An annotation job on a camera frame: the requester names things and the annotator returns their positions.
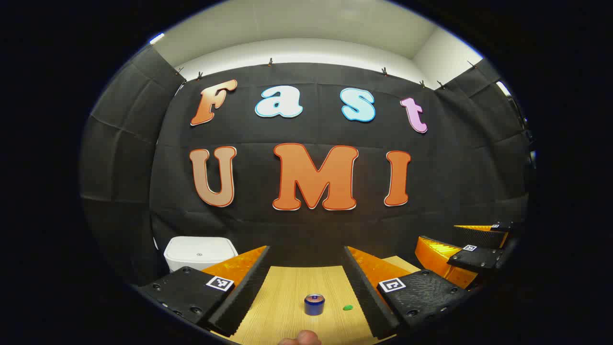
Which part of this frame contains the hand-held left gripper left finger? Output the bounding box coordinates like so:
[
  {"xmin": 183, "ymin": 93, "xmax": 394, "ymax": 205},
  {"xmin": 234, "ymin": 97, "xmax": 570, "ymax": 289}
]
[{"xmin": 138, "ymin": 245, "xmax": 272, "ymax": 337}]

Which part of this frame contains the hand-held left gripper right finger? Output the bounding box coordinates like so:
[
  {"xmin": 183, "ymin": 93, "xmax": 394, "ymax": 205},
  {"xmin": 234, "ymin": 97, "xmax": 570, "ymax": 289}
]
[{"xmin": 343, "ymin": 246, "xmax": 472, "ymax": 340}]

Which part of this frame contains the blue pop can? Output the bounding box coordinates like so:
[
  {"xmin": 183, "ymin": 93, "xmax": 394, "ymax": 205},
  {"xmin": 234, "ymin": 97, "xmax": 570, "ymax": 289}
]
[{"xmin": 304, "ymin": 294, "xmax": 326, "ymax": 316}]

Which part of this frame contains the white desktop garbage bin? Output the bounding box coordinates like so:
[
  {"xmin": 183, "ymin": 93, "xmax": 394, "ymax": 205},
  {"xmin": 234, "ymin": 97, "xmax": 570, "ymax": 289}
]
[{"xmin": 163, "ymin": 236, "xmax": 239, "ymax": 275}]

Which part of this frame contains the wooden desktop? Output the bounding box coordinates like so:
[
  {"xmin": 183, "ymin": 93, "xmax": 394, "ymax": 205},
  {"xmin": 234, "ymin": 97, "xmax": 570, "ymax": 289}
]
[{"xmin": 225, "ymin": 255, "xmax": 423, "ymax": 345}]

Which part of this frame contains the black backdrop cloth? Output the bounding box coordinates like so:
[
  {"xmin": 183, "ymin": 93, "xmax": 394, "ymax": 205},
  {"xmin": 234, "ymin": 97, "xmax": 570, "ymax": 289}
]
[{"xmin": 79, "ymin": 46, "xmax": 532, "ymax": 288}]

